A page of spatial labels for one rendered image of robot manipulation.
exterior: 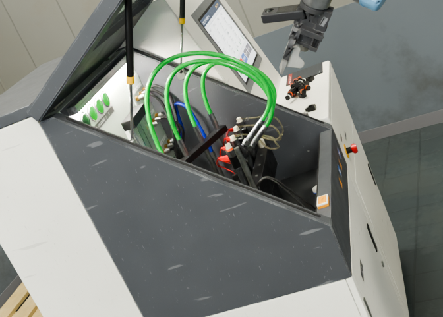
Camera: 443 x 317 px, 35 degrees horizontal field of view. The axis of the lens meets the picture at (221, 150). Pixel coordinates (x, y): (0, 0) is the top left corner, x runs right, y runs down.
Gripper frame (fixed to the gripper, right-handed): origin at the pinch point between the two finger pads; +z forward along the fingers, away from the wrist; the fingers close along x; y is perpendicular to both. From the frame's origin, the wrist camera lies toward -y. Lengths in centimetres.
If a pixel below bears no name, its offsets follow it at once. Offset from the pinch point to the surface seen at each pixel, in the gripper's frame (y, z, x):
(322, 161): 21.9, 29.6, 1.7
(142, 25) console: -47, 27, 32
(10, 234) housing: -52, 49, -48
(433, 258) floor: 96, 113, 65
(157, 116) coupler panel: -32, 50, 18
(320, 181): 22.0, 25.7, -11.4
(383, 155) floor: 83, 160, 184
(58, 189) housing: -43, 32, -43
